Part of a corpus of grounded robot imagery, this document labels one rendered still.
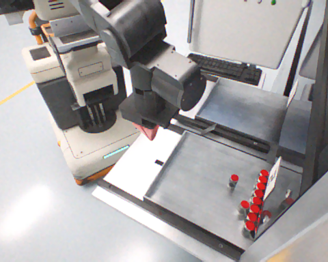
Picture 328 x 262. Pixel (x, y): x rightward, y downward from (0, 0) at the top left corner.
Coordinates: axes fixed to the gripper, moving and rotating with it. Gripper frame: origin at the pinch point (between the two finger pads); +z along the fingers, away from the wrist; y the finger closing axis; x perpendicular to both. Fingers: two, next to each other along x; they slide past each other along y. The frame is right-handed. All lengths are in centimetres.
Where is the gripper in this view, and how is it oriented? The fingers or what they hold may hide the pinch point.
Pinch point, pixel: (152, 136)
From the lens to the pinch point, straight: 48.3
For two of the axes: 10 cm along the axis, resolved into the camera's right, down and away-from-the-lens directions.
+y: 8.8, 3.5, -3.3
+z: 0.1, 6.7, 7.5
